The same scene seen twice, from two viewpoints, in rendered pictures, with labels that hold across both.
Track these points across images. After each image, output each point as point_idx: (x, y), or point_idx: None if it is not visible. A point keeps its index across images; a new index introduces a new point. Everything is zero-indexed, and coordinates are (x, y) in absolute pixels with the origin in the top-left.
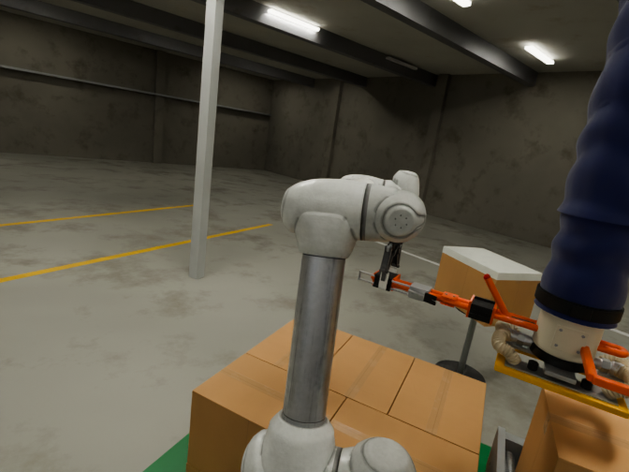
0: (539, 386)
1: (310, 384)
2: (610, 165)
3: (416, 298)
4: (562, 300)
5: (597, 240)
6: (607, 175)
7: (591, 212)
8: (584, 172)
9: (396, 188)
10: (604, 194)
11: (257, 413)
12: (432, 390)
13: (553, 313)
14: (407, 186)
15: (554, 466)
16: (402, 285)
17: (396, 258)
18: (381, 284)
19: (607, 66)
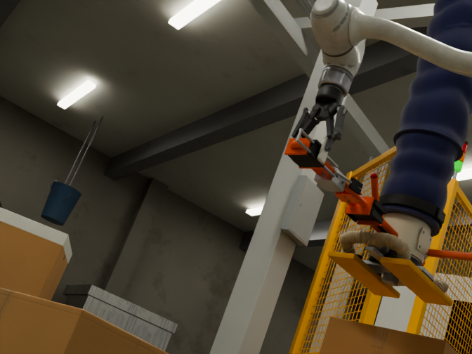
0: (425, 280)
1: None
2: (463, 104)
3: (338, 184)
4: (431, 204)
5: (449, 158)
6: (461, 110)
7: (452, 134)
8: (447, 103)
9: (361, 43)
10: (457, 123)
11: None
12: None
13: (424, 215)
14: (364, 48)
15: (442, 351)
16: (333, 163)
17: (312, 129)
18: (322, 154)
19: (456, 34)
